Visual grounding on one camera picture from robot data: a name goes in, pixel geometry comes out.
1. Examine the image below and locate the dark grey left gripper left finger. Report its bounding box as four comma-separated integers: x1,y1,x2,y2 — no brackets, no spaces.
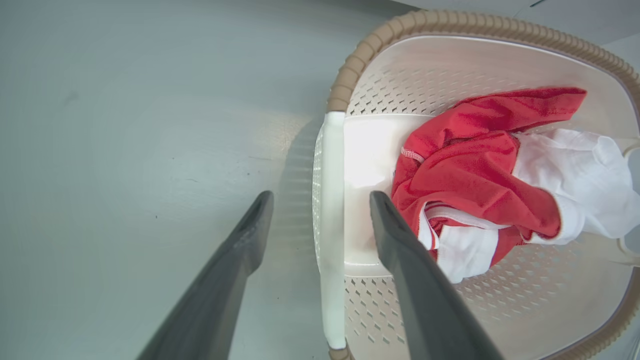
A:
136,190,275,360

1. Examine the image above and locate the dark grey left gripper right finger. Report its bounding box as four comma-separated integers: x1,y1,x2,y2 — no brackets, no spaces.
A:
369,190,505,360

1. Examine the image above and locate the cream perforated laundry basket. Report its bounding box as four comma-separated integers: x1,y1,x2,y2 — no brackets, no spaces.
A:
312,10,640,360

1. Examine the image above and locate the red garment with white stripes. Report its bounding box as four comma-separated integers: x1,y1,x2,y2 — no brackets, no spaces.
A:
391,87,588,269

